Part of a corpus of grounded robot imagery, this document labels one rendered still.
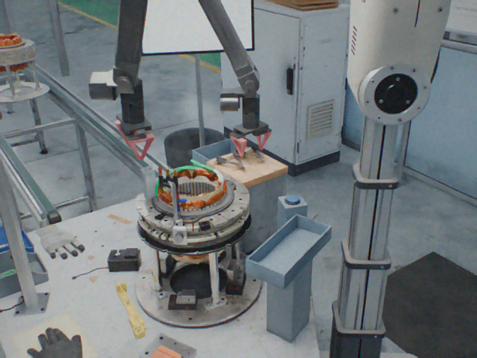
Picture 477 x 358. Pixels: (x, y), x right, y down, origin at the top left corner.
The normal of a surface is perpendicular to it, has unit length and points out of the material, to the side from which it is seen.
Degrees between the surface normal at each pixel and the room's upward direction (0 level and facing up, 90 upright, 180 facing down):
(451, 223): 0
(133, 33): 123
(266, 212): 90
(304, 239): 0
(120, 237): 0
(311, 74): 90
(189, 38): 83
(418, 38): 109
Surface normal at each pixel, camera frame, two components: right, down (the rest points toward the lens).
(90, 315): -0.02, -0.88
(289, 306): -0.58, 0.40
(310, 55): 0.59, 0.37
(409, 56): -0.04, 0.73
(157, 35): 0.12, 0.36
